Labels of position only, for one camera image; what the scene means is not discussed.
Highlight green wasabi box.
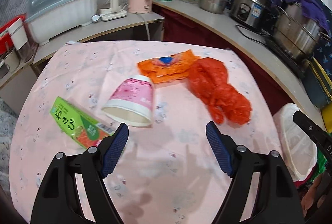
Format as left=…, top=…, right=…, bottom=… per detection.
left=50, top=97, right=115, bottom=149

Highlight pink paper cup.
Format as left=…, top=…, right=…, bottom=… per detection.
left=101, top=75, right=154, bottom=127

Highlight red plastic bag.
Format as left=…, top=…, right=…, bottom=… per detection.
left=188, top=57, right=252, bottom=125

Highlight orange snack wrapper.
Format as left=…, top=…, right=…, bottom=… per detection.
left=137, top=50, right=200, bottom=84

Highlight white bin liner bag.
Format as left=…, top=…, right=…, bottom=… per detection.
left=273, top=103, right=317, bottom=182

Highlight stacked teal yellow basins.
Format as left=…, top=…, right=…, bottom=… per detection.
left=302, top=58, right=331, bottom=109

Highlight black induction cooker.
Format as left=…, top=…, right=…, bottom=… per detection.
left=263, top=36, right=308, bottom=79

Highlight large steel steamer pot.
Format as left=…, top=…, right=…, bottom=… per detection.
left=273, top=2, right=331, bottom=64

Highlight purple towel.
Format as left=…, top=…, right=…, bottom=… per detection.
left=272, top=0, right=329, bottom=32

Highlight steel rice cooker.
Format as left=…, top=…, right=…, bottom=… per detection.
left=229, top=0, right=271, bottom=31

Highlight red plastic basket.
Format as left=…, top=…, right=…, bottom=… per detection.
left=0, top=14, right=26, bottom=55

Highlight small steel pot with lid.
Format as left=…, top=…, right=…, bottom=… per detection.
left=198, top=0, right=228, bottom=14

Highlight white dish box grey lid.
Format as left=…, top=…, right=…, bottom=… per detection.
left=25, top=0, right=97, bottom=46

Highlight white glass kettle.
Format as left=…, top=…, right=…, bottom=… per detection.
left=97, top=0, right=127, bottom=21

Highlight black power cable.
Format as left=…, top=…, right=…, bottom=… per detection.
left=234, top=24, right=268, bottom=46

